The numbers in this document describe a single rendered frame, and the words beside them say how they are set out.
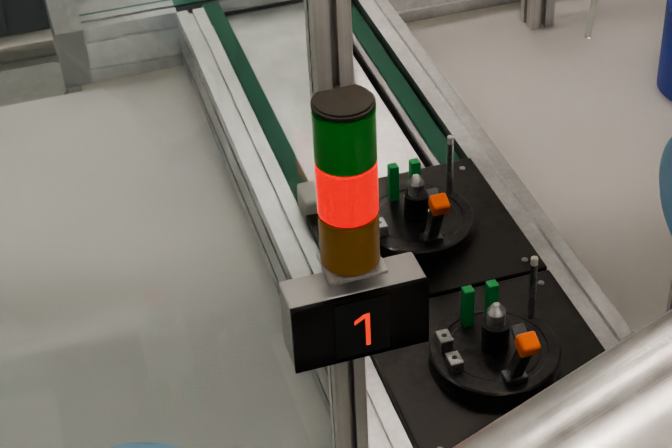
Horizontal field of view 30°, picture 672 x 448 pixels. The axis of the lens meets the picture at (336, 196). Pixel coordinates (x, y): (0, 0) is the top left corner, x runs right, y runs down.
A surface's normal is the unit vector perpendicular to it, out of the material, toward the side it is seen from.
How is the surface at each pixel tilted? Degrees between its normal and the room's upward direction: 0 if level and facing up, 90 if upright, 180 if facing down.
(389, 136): 0
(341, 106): 0
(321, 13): 90
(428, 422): 0
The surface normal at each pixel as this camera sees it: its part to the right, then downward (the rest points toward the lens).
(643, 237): -0.04, -0.80
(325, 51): 0.29, 0.56
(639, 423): -0.19, -0.39
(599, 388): -0.42, -0.74
